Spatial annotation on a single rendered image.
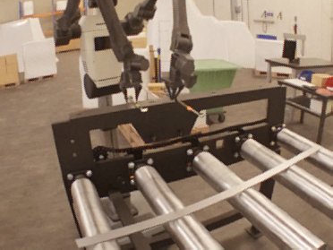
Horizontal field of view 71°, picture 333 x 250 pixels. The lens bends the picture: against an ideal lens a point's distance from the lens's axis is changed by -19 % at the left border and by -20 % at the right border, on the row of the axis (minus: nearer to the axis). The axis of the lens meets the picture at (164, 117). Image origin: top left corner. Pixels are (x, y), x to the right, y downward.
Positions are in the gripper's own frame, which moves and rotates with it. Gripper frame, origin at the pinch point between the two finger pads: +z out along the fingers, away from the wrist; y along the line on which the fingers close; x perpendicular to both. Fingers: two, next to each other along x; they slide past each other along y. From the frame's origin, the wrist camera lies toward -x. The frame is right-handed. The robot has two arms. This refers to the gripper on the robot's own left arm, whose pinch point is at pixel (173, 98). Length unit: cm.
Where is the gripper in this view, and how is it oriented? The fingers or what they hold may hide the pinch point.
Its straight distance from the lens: 122.6
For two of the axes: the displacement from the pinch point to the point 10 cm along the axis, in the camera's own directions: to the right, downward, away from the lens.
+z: -0.9, 8.7, 4.9
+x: -5.9, -4.4, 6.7
